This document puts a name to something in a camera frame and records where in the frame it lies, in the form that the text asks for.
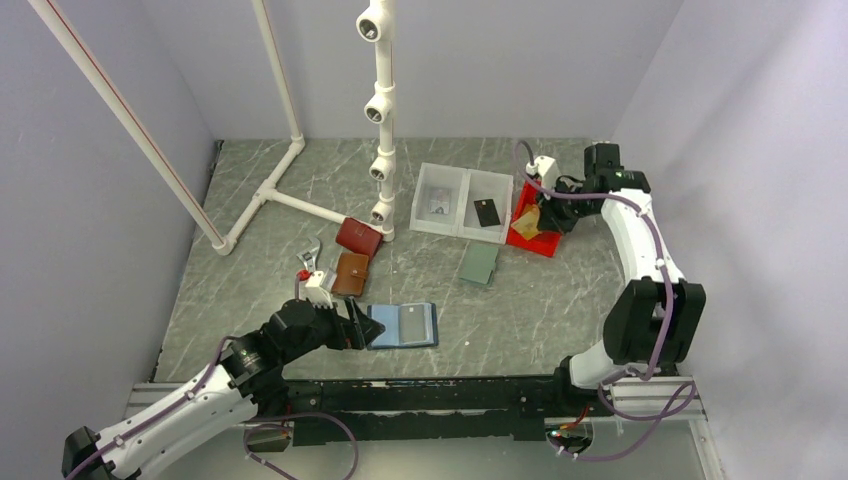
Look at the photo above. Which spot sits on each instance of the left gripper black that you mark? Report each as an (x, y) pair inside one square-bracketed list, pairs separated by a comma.
[(365, 328)]

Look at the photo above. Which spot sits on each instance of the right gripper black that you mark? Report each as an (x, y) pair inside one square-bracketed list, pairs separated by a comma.
[(549, 218)]

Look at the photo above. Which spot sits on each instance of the orange card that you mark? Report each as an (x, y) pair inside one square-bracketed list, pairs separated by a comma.
[(526, 225)]

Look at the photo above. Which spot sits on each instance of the blue leather card holder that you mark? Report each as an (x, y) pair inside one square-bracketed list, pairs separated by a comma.
[(407, 326)]

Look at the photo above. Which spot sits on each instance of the black credit card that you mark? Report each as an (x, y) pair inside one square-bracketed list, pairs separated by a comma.
[(487, 213)]

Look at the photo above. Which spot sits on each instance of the silver VIP credit card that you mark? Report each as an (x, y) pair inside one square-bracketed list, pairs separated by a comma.
[(439, 201)]

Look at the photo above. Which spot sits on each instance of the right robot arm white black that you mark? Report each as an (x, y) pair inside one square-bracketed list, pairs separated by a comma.
[(652, 324)]

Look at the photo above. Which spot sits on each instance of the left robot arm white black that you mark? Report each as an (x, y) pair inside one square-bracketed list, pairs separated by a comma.
[(242, 383)]

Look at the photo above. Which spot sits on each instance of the green leather card holder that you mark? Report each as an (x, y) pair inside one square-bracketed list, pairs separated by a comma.
[(479, 263)]

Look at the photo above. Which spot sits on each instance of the red plastic bin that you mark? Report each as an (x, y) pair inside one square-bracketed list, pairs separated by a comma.
[(546, 243)]

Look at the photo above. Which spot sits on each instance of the brown leather wallet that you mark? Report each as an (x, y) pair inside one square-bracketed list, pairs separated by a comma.
[(351, 274)]

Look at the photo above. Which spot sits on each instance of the red leather wallet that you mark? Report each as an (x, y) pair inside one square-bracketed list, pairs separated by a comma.
[(359, 237)]

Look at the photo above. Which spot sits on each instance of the clear plastic divided box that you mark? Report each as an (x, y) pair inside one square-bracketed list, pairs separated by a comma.
[(467, 185)]

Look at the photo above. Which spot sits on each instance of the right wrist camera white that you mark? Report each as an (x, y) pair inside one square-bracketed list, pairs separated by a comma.
[(544, 171)]

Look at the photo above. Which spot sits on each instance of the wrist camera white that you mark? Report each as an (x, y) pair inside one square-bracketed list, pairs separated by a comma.
[(315, 287), (544, 171)]

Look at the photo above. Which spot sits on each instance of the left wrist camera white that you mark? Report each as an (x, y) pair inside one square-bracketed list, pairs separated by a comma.
[(315, 287)]

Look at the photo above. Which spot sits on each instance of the adjustable wrench red handle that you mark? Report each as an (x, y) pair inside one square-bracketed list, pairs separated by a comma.
[(309, 256)]

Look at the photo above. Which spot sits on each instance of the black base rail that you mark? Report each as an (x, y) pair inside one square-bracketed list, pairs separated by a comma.
[(520, 407)]

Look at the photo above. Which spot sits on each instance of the white PVC pipe frame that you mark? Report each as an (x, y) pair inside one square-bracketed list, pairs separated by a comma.
[(107, 147)]

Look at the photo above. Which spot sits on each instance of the aluminium extrusion frame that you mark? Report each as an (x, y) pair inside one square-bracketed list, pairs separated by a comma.
[(628, 399)]

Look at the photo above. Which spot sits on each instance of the white PVC pipe post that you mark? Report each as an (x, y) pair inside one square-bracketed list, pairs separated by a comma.
[(376, 25)]

